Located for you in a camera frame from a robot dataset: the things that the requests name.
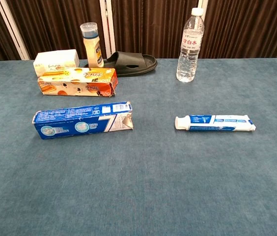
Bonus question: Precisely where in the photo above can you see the white partition frame post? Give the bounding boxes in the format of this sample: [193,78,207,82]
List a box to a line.
[99,0,116,59]
[0,0,31,61]
[197,0,209,16]

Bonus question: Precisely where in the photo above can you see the white cardboard box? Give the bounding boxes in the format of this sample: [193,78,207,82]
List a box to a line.
[33,49,80,77]

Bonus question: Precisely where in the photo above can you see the teal table cloth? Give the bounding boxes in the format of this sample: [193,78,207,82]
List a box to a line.
[0,58,277,236]

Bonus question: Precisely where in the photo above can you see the dark brown pleated curtain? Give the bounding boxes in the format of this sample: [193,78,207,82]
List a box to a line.
[0,0,277,65]

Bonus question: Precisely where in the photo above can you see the orange biscuit box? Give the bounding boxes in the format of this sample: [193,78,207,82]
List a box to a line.
[37,67,118,97]

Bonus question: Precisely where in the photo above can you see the white blue toothpaste tube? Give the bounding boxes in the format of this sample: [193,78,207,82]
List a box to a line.
[174,114,256,133]

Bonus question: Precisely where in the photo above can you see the clear plastic water bottle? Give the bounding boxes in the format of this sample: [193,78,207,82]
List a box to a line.
[176,7,205,83]

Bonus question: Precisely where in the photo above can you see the black rubber slipper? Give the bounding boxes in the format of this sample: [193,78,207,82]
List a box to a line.
[84,51,158,78]

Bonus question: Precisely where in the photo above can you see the blue toothpaste box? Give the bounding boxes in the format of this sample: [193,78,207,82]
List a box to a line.
[32,100,134,140]

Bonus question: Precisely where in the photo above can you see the cream bottle with blue cap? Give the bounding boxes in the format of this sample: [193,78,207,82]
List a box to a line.
[80,22,105,68]

